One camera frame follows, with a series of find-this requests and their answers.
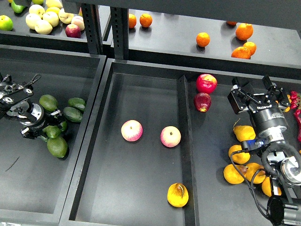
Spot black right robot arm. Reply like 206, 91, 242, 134
228, 76, 301, 226

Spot green avocado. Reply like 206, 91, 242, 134
43, 125, 61, 138

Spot black shelf post left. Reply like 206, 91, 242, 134
81, 3, 103, 55

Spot pink apple right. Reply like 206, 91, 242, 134
160, 126, 181, 148

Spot orange on shelf middle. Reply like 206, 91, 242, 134
196, 32, 210, 47

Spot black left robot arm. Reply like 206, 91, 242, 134
0, 73, 68, 142

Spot pale yellow pear centre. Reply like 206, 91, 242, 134
42, 11, 59, 27

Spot large orange on shelf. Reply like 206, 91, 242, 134
236, 23, 253, 40

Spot orange on shelf front right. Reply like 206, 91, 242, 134
231, 47, 251, 59

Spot pale yellow pear left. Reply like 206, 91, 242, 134
25, 13, 41, 30

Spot red chili peppers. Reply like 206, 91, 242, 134
290, 90, 301, 142

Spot pale yellow pear back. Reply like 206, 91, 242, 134
29, 4, 46, 18

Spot black left bin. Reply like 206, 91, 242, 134
0, 46, 106, 225

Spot avocado top right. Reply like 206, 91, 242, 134
68, 97, 86, 112

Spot yellow pear top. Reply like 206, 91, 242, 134
233, 118, 256, 142

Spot black shelf post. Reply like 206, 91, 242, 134
110, 7, 129, 60
81, 3, 103, 55

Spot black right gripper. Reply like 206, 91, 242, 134
227, 75, 290, 136

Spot bright red apple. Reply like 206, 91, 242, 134
196, 73, 217, 94

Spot orange on shelf far left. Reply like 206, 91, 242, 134
128, 14, 137, 29

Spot orange cherry tomato bunch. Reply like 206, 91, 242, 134
284, 94, 292, 112

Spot avocado top left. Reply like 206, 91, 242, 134
39, 95, 58, 112

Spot dark red apple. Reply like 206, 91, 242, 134
194, 93, 212, 113

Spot black shelf post right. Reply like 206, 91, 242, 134
110, 7, 129, 60

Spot black bin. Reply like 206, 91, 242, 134
59, 59, 269, 226
0, 46, 106, 225

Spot black bin divider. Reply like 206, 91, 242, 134
177, 75, 200, 226

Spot pale yellow pear right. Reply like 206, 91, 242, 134
58, 8, 74, 24

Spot red apple on shelf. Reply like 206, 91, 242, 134
65, 24, 81, 38

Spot pink apple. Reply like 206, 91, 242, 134
121, 120, 143, 142
160, 126, 181, 148

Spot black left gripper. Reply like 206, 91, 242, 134
19, 103, 66, 139

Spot pink apple left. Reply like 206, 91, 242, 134
121, 120, 143, 142

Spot peach on shelf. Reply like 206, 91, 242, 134
71, 16, 85, 31

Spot green apple on shelf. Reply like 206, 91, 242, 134
0, 15, 14, 31

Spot orange on shelf small right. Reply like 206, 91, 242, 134
243, 41, 257, 56

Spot pale yellow pear front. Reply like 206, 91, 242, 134
34, 20, 53, 34

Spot pale yellow pear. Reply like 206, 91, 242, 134
42, 11, 59, 27
34, 20, 53, 34
25, 13, 41, 30
58, 8, 74, 24
29, 4, 46, 18

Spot black middle bin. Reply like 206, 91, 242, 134
59, 59, 269, 226

